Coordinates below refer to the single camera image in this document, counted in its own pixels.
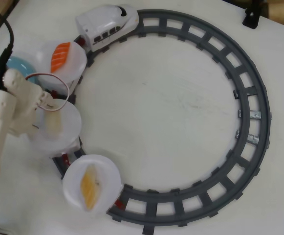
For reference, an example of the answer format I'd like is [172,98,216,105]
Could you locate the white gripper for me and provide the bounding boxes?
[3,69,60,141]

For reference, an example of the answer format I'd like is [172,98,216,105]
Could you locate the cream white squid sushi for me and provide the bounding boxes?
[45,111,63,138]

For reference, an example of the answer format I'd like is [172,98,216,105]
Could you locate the blue ceramic dish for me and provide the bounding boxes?
[0,55,38,84]

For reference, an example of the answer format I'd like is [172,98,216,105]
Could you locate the orange salmon sushi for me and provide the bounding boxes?
[50,42,73,73]

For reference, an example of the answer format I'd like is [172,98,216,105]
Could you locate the yellow egg sushi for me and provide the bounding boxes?
[80,164,103,211]

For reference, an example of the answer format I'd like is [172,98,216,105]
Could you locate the white Shinkansen toy locomotive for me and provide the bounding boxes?
[75,3,139,52]

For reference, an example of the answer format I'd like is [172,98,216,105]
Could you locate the white round plate wagon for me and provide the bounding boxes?
[30,99,82,157]
[35,40,87,96]
[63,154,122,213]

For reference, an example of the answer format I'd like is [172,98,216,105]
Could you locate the grey circular toy train track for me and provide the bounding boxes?
[51,9,272,228]

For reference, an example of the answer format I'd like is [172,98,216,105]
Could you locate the black table clamp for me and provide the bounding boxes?
[242,0,262,29]

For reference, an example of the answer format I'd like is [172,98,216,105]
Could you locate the brown cardboard box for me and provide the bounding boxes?
[262,0,284,26]

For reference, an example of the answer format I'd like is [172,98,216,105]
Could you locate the red and white servo cable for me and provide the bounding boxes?
[24,72,70,112]

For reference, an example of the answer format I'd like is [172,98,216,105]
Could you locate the black camera cable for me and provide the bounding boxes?
[0,9,16,65]

